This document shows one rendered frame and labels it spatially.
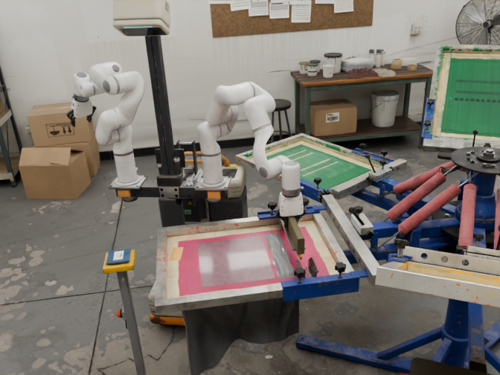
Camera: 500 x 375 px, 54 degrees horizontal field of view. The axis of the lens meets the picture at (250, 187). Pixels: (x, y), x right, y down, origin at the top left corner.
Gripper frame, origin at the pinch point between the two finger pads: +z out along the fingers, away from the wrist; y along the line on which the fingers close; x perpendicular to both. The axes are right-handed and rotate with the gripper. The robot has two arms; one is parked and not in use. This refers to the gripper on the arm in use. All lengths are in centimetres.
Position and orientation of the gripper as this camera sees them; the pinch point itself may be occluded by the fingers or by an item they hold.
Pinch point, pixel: (291, 224)
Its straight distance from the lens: 210.6
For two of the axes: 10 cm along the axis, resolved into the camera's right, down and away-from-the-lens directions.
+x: 1.5, 4.3, -8.9
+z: 0.4, 9.0, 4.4
